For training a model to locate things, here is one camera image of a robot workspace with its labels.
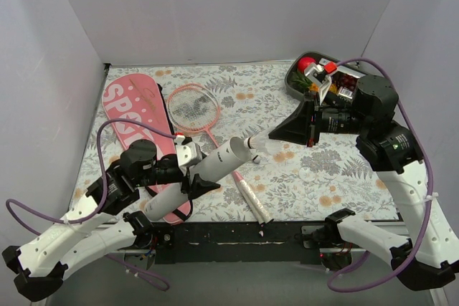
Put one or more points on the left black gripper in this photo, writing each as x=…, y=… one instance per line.
x=183, y=175

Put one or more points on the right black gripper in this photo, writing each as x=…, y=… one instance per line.
x=312, y=120

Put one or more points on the white feather shuttlecock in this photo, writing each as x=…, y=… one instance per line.
x=261, y=142

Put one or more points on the clear tube lid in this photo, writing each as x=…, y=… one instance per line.
x=307, y=175

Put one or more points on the white shuttlecock tube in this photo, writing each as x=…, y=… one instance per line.
x=197, y=175

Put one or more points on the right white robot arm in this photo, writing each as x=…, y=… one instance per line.
x=425, y=259

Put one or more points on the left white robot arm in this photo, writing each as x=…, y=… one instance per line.
x=99, y=224

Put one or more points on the pink badminton racket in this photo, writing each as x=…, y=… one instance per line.
x=193, y=109

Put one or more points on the green leafy sprig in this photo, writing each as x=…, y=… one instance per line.
x=301, y=81

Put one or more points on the grey plastic tray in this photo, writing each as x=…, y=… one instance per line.
x=298, y=92

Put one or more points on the floral table cloth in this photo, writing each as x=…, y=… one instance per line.
x=252, y=97

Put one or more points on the dark red grapes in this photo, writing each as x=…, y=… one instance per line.
x=341, y=79

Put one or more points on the red apple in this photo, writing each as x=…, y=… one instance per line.
x=304, y=62

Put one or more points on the white box in tray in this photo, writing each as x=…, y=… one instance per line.
x=343, y=69

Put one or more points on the pink racket cover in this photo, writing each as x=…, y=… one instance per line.
x=138, y=97

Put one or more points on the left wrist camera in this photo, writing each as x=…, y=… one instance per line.
x=188, y=152

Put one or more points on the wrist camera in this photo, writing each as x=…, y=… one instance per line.
x=188, y=152
x=318, y=75

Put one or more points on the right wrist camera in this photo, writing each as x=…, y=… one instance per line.
x=318, y=75

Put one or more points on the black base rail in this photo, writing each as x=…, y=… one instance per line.
x=230, y=241

